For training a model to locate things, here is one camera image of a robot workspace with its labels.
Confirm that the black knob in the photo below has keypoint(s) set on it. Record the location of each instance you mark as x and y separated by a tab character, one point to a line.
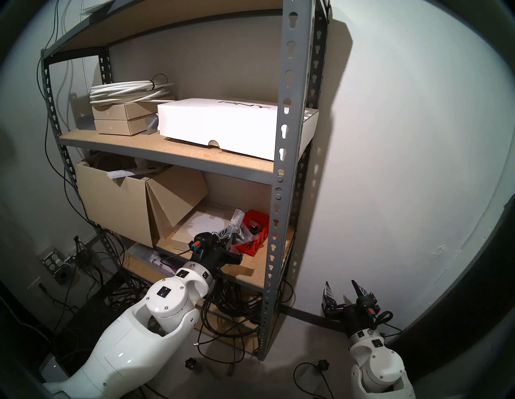
323	365
192	364

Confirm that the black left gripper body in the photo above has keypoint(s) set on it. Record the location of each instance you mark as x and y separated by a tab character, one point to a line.
219	255

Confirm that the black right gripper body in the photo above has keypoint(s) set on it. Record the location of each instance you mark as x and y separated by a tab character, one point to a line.
350	317

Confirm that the white plastic strip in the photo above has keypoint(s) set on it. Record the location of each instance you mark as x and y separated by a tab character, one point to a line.
120	174

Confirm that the flat cardboard box white disc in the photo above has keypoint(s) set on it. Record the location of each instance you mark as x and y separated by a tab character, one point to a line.
189	233

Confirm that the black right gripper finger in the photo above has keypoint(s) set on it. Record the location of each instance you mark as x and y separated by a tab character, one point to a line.
328	299
364	297

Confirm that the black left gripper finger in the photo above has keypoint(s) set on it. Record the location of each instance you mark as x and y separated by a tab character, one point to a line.
237	248
227	240

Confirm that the red plastic bin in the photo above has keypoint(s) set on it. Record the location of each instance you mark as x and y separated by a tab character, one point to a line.
257	241

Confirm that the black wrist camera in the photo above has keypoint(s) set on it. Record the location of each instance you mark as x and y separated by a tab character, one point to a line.
369	311
203	240

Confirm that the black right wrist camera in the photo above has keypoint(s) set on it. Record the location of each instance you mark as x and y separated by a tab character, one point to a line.
369	311

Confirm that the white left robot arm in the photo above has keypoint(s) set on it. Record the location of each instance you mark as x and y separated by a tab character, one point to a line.
120	354

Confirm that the plastic bag with pink label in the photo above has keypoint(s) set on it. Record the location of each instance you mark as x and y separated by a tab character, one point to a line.
157	261

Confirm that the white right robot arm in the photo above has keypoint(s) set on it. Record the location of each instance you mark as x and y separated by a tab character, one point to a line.
378	362

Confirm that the grey metal rack shelf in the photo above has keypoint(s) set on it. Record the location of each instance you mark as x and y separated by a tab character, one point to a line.
287	120

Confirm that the large open cardboard box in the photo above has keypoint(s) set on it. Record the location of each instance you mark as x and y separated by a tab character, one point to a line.
112	201

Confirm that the small tan cardboard box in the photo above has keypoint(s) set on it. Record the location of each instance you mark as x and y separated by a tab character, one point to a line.
114	128
112	112

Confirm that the grey wall power outlet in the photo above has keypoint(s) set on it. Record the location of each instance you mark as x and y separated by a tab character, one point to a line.
54	263

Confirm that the large white PNY box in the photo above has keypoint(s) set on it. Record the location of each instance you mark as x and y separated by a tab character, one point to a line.
209	120

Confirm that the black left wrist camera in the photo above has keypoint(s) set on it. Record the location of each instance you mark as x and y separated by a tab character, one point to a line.
203	240

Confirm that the dark baseboard strip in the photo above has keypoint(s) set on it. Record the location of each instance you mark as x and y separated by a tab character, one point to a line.
305	315

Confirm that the white paper sheets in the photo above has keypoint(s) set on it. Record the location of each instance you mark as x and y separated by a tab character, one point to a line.
98	7

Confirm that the clear bag with black parts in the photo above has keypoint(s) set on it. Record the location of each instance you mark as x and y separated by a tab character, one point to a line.
235	227

